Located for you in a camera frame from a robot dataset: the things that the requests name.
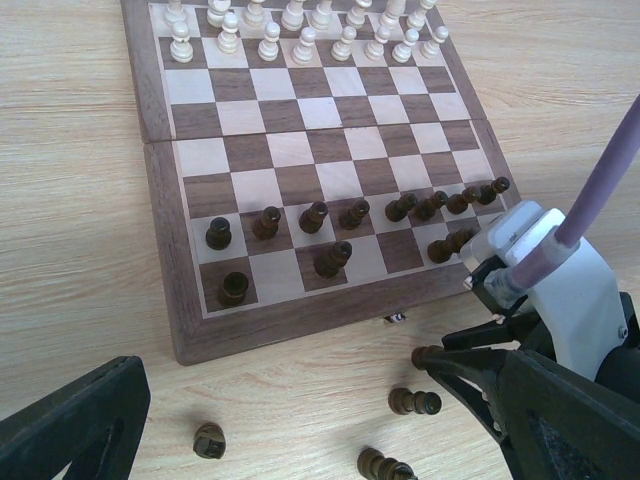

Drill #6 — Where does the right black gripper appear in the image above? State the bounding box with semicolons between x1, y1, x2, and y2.
442;292;639;380

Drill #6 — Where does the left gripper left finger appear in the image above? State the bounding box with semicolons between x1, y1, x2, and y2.
1;356;151;479

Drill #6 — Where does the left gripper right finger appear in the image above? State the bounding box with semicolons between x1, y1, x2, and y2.
422;344;640;480

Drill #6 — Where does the dark chess piece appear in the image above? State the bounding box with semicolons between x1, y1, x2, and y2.
427;228;476;264
193;422;227;460
217;271;249;307
357;448;418;480
388;388;442;415
477;176;511;205
313;241;353;279
411;345;444;371

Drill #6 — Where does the dark pawn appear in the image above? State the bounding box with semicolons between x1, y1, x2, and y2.
299;201;329;235
338;198;370;230
446;186;481;215
413;190;448;221
252;206;281;241
205;216;232;251
384;193;418;222

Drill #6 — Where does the metal board clasp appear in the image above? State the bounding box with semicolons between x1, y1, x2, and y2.
384;312;406;324

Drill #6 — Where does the wooden chess board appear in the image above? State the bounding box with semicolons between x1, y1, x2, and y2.
121;1;520;365

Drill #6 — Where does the light chess piece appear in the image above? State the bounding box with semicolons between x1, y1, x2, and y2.
243;0;265;28
346;0;372;30
164;0;187;26
406;0;437;31
281;0;305;32
380;0;406;29
206;0;231;28
309;0;333;30

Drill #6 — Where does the light pawn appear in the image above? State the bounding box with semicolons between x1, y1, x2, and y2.
364;24;391;61
170;21;194;63
292;27;316;66
258;21;281;62
331;25;357;62
420;25;449;59
217;12;240;54
392;28;419;64

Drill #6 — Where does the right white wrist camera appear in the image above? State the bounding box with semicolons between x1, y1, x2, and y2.
460;200;629;380

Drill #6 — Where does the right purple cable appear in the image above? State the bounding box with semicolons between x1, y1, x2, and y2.
484;92;640;309

